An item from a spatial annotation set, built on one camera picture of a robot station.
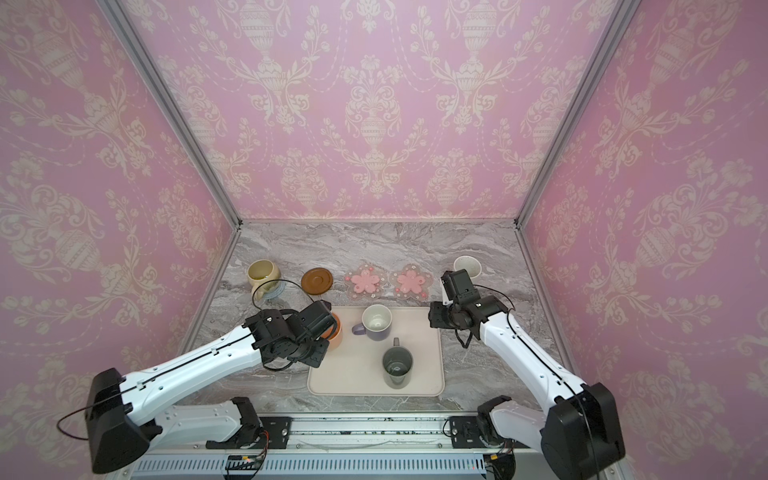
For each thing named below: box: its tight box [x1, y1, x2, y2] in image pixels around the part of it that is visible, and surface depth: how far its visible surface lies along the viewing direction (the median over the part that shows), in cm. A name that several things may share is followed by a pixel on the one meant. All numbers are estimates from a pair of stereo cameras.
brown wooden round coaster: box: [301, 267, 333, 295], surface depth 105 cm
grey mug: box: [383, 337, 413, 385], surface depth 78 cm
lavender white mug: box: [352, 304, 393, 341], surface depth 90 cm
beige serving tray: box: [307, 306, 445, 397], surface depth 84 cm
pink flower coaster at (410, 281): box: [389, 263, 434, 300], surface depth 105 cm
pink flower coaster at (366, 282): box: [344, 264, 388, 300], surface depth 105 cm
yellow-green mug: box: [246, 259, 281, 298], surface depth 98 cm
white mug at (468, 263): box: [453, 255, 482, 278], surface depth 99 cm
